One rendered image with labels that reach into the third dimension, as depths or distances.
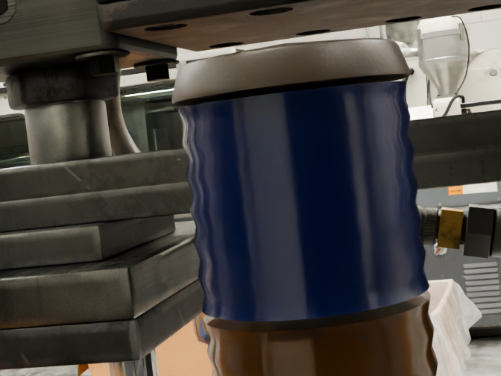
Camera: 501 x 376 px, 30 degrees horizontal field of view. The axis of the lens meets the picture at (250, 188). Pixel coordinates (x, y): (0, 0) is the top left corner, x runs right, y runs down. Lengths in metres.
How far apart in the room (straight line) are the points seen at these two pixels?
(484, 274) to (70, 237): 4.57
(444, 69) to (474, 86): 0.36
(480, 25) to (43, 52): 6.50
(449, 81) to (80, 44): 4.81
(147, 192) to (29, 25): 0.08
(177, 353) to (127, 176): 2.39
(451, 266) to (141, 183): 4.56
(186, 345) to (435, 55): 2.80
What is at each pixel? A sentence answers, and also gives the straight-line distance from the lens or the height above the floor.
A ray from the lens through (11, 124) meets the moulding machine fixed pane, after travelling 5.66.
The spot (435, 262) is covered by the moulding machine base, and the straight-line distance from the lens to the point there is 4.92.
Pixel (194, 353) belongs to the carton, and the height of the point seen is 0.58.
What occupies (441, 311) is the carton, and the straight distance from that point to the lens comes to 2.73.
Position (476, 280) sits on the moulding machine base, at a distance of 4.92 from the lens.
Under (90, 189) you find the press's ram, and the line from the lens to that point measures 0.39.
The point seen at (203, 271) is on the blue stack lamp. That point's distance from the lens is 0.15.
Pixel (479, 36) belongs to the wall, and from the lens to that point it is 6.84.
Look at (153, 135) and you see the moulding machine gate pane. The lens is 5.21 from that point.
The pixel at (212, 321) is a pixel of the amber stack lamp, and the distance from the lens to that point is 0.15.
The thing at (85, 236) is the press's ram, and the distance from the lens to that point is 0.39.
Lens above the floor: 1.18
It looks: 3 degrees down
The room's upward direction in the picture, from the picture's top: 7 degrees counter-clockwise
